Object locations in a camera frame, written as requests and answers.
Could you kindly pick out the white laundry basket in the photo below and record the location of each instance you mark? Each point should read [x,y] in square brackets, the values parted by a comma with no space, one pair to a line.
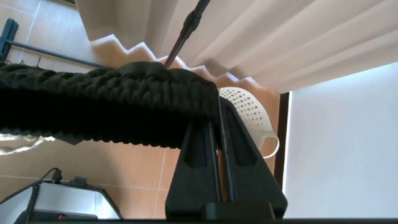
[252,112]

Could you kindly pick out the beige curtain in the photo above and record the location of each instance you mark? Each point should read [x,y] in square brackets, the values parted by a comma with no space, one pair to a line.
[280,37]

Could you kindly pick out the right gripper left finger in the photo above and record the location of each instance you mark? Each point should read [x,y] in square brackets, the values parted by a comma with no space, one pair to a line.
[186,186]

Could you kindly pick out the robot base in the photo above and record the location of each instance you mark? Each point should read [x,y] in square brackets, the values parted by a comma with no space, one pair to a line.
[68,199]

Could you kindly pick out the black clothes rack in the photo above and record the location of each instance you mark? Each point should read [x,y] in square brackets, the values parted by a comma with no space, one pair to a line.
[186,25]

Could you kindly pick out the black shorts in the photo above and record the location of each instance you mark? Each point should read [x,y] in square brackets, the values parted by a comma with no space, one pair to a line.
[109,102]

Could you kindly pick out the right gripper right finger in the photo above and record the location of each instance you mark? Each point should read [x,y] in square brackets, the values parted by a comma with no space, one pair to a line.
[255,186]

